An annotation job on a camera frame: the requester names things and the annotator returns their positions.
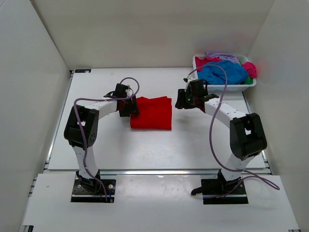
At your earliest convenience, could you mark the red t shirt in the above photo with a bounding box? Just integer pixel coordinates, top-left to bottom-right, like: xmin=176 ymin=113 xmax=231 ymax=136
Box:
xmin=130 ymin=96 xmax=172 ymax=131

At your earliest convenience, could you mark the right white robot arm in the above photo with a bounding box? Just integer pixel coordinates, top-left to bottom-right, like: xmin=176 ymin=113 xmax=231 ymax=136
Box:
xmin=175 ymin=80 xmax=267 ymax=194

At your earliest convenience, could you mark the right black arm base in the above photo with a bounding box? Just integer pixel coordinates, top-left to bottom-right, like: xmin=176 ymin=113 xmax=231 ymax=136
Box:
xmin=191 ymin=171 xmax=249 ymax=205

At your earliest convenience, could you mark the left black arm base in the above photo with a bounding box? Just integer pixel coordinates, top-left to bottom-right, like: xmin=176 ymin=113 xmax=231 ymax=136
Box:
xmin=70 ymin=171 xmax=116 ymax=203

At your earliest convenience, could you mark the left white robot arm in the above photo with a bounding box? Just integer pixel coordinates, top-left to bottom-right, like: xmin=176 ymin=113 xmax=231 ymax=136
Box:
xmin=64 ymin=83 xmax=139 ymax=192

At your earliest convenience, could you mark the white plastic laundry basket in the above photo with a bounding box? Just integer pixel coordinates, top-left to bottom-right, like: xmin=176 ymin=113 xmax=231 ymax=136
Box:
xmin=192 ymin=54 xmax=257 ymax=92

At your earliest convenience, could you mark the lavender t shirt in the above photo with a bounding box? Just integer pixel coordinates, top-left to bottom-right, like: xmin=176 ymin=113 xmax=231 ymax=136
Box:
xmin=205 ymin=52 xmax=241 ymax=65

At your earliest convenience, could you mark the small dark label sticker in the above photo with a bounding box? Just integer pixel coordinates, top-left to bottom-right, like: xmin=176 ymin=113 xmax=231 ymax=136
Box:
xmin=74 ymin=69 xmax=91 ymax=73

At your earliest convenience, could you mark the green t shirt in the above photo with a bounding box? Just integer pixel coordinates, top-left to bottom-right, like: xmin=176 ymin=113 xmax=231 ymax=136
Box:
xmin=244 ymin=76 xmax=253 ymax=85

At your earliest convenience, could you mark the pink t shirt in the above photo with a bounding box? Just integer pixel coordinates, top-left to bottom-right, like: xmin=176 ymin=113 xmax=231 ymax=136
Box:
xmin=195 ymin=57 xmax=257 ymax=79

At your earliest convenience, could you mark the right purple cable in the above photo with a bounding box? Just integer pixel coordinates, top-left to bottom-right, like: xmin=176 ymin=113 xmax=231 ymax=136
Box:
xmin=183 ymin=62 xmax=281 ymax=199

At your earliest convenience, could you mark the purple cable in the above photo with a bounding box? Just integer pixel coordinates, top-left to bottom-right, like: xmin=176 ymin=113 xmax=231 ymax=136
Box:
xmin=74 ymin=77 xmax=140 ymax=203
xmin=183 ymin=62 xmax=281 ymax=199

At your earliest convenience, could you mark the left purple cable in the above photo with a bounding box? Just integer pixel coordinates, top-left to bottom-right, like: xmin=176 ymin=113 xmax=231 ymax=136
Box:
xmin=74 ymin=77 xmax=140 ymax=203

